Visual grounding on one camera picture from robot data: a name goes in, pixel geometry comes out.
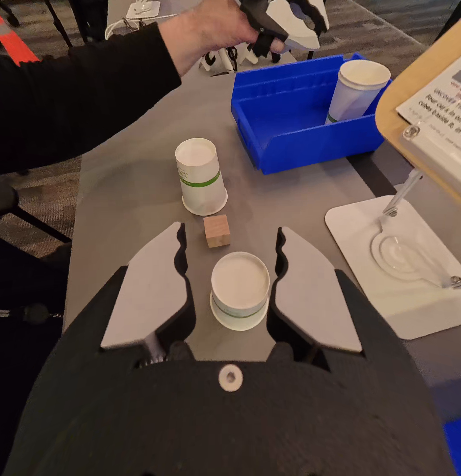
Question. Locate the instruction sheet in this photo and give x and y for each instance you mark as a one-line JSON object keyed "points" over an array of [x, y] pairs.
{"points": [[446, 108]]}

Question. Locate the black badge reel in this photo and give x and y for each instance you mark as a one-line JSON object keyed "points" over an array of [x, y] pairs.
{"points": [[33, 313]]}

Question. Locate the person's left hand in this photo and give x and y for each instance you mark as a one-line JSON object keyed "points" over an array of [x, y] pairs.
{"points": [[208, 26]]}

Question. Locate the wooden cube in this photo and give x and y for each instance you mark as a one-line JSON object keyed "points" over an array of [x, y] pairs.
{"points": [[216, 230]]}

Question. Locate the spare black white gripper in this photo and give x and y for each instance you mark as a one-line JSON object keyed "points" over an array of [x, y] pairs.
{"points": [[223, 59], [249, 55]]}

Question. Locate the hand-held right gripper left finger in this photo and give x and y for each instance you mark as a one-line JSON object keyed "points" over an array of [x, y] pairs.
{"points": [[148, 293]]}

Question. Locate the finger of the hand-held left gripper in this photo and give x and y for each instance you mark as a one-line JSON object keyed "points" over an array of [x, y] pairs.
{"points": [[293, 31], [319, 11]]}

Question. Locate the white paper cup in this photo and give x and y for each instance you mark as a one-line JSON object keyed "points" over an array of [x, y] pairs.
{"points": [[349, 104], [200, 174], [364, 72], [239, 279]]}

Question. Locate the orange safety vest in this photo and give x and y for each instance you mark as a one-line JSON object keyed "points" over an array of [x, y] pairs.
{"points": [[15, 41]]}

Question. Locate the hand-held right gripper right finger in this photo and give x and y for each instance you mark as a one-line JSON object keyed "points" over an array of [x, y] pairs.
{"points": [[312, 297]]}

